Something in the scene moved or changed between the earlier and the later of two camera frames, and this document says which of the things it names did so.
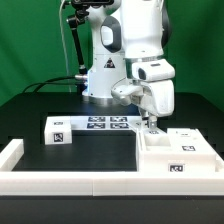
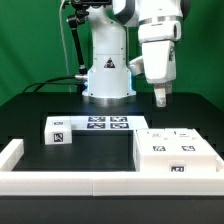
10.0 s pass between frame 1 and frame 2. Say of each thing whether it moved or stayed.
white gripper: moved
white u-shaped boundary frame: stayed
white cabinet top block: stayed
